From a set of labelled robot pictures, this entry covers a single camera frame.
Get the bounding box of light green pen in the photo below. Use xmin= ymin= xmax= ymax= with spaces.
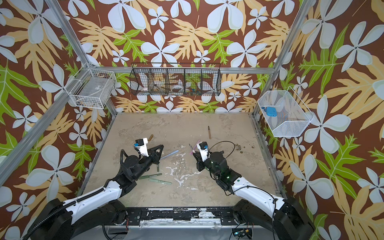
xmin=149 ymin=178 xmax=173 ymax=185

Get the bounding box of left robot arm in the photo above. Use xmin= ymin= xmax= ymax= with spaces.
xmin=23 ymin=145 xmax=164 ymax=240

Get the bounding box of dark green pen lower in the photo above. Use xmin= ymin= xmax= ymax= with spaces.
xmin=139 ymin=173 xmax=162 ymax=180

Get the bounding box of white mesh basket right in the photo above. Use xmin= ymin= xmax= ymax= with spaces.
xmin=258 ymin=87 xmax=315 ymax=138

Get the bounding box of black wire basket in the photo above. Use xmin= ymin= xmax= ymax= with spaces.
xmin=128 ymin=63 xmax=222 ymax=96

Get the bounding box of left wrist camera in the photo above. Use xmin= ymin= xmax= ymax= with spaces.
xmin=134 ymin=138 xmax=149 ymax=157

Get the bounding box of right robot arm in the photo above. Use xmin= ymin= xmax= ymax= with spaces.
xmin=193 ymin=150 xmax=315 ymax=240

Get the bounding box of light blue pen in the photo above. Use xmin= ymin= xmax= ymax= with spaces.
xmin=161 ymin=150 xmax=179 ymax=160

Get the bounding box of white wire basket left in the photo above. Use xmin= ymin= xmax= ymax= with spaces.
xmin=67 ymin=68 xmax=117 ymax=109

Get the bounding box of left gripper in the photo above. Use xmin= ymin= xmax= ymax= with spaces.
xmin=133 ymin=144 xmax=163 ymax=182

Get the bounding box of pink pen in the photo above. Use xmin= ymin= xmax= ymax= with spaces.
xmin=190 ymin=140 xmax=201 ymax=155

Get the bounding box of blue object in basket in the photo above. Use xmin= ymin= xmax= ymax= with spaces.
xmin=262 ymin=107 xmax=278 ymax=117

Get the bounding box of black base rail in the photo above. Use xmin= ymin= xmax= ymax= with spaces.
xmin=117 ymin=206 xmax=253 ymax=228

